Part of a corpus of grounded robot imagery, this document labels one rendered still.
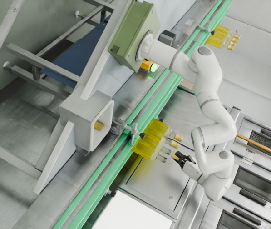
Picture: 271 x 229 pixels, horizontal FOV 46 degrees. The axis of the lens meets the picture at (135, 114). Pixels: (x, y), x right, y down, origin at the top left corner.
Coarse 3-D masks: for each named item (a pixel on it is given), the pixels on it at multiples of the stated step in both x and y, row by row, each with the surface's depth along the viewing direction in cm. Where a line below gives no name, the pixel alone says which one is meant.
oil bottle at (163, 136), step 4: (148, 124) 174; (148, 128) 172; (152, 128) 173; (156, 128) 173; (148, 132) 171; (152, 132) 171; (156, 132) 171; (160, 132) 171; (164, 132) 172; (156, 136) 170; (160, 136) 170; (164, 136) 170; (164, 140) 169
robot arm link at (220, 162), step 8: (192, 136) 126; (200, 136) 124; (200, 144) 124; (200, 152) 125; (208, 152) 130; (216, 152) 128; (224, 152) 127; (200, 160) 126; (208, 160) 126; (216, 160) 126; (224, 160) 126; (232, 160) 126; (200, 168) 128; (208, 168) 126; (216, 168) 126; (224, 168) 127; (232, 168) 131; (224, 176) 133
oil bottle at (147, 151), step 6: (138, 144) 165; (144, 144) 165; (132, 150) 168; (138, 150) 165; (144, 150) 163; (150, 150) 163; (156, 150) 164; (144, 156) 166; (150, 156) 163; (156, 156) 163
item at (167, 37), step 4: (164, 32) 197; (168, 32) 198; (160, 36) 194; (164, 36) 194; (168, 36) 195; (172, 36) 195; (160, 40) 196; (164, 40) 195; (168, 40) 194; (172, 40) 195; (168, 44) 195; (172, 44) 200
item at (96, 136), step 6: (108, 102) 139; (108, 108) 146; (102, 114) 151; (108, 114) 149; (102, 120) 154; (108, 120) 152; (108, 126) 155; (96, 132) 153; (102, 132) 154; (90, 138) 138; (96, 138) 151; (102, 138) 152; (90, 144) 142; (96, 144) 149; (90, 150) 145
